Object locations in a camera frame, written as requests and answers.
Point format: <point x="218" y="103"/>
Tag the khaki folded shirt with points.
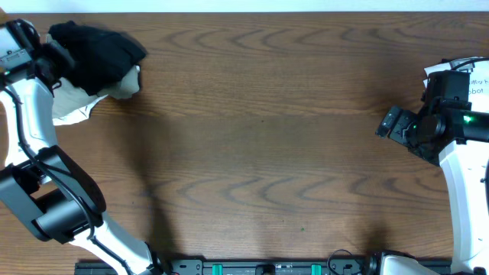
<point x="68" y="98"/>

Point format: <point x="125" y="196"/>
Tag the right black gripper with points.
<point x="398" y="132"/>

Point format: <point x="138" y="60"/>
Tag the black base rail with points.
<point x="338" y="265"/>

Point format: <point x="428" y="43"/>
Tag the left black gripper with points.
<point x="53" y="61"/>

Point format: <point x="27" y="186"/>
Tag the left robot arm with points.
<point x="50" y="194"/>

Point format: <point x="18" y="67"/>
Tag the white printed garment under khaki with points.
<point x="78" y="115"/>

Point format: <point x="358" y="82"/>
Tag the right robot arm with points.
<point x="456" y="140"/>

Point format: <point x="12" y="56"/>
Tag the black t-shirt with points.
<point x="102" y="57"/>

